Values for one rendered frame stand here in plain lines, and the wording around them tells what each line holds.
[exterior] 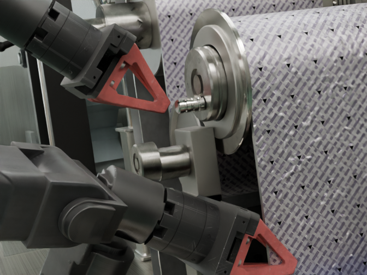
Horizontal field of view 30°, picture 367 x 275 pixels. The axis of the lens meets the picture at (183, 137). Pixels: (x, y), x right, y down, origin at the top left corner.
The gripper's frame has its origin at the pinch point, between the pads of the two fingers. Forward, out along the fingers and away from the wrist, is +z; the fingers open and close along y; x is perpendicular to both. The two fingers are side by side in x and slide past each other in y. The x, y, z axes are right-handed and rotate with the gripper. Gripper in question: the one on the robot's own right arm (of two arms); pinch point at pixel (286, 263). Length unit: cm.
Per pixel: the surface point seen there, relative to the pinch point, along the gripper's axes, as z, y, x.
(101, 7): -21.1, -29.4, 21.7
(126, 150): 2, -77, 8
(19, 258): -7, -99, -23
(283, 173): -3.7, 0.3, 8.0
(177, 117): -8.7, -21.3, 11.4
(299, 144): -3.2, 0.3, 11.1
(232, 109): -10.2, -1.5, 11.9
